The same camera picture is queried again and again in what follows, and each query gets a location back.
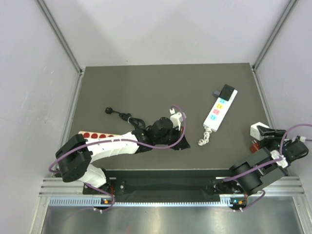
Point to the grey plug beside strip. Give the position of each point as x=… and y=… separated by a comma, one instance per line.
x=216, y=93

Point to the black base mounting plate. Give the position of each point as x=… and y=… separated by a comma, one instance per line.
x=207, y=185

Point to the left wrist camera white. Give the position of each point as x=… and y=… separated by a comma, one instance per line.
x=177, y=118

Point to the right aluminium frame post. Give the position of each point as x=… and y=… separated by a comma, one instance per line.
x=290, y=6

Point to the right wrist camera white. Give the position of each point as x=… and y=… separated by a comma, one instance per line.
x=302, y=138

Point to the red cube plug adapter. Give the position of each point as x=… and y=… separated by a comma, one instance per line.
x=255, y=146

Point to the aluminium frame post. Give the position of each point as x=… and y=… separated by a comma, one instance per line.
x=80, y=72
x=290, y=6

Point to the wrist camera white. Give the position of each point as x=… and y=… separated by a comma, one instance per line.
x=302, y=138
x=177, y=118

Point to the white cube plug adapter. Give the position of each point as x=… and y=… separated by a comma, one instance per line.
x=255, y=133

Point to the wooden power strip red sockets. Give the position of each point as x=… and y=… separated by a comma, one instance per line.
x=96, y=135

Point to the white power strip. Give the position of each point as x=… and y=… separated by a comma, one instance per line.
x=215, y=117

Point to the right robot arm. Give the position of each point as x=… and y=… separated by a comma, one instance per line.
x=272, y=155

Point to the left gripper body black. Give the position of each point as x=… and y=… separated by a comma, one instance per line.
x=175, y=135

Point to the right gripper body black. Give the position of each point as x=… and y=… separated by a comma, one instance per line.
x=274, y=142

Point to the white slotted cable duct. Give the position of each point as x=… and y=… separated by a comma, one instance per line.
x=98, y=201

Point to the left aluminium frame post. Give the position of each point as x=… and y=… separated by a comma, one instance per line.
x=80, y=72

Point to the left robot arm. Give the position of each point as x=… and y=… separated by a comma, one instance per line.
x=75, y=158

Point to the black plug adapter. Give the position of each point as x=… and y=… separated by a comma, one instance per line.
x=226, y=92

